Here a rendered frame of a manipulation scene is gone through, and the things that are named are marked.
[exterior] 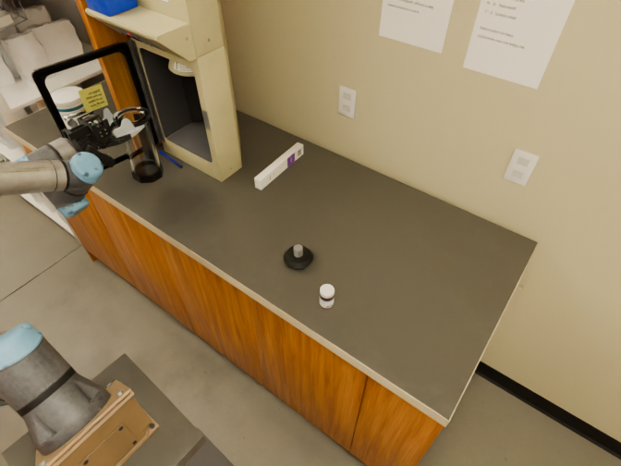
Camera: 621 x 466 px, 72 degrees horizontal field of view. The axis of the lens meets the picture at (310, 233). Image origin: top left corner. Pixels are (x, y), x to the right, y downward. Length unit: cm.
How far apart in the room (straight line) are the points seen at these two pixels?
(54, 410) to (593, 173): 141
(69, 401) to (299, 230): 81
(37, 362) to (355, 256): 87
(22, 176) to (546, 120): 132
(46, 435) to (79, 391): 9
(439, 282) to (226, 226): 71
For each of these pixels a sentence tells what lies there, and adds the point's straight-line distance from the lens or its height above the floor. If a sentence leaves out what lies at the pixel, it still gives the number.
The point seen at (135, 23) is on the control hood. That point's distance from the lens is 138.
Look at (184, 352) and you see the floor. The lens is 230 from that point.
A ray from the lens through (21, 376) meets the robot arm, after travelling 98.
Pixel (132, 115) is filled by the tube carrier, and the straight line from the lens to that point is 150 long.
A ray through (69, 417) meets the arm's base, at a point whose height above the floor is 116.
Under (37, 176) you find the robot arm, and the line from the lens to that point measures 116.
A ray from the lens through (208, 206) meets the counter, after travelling 154.
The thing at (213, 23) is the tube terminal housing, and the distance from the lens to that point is 139.
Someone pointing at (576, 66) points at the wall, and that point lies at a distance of 131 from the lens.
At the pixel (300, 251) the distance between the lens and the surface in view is 128.
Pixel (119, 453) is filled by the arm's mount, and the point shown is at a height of 99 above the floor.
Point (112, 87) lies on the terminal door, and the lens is 163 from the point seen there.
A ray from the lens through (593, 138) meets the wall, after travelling 138.
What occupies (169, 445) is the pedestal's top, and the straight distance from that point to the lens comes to 113.
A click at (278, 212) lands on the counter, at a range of 148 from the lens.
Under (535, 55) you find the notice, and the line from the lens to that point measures 131.
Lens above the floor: 198
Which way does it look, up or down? 48 degrees down
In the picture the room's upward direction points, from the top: straight up
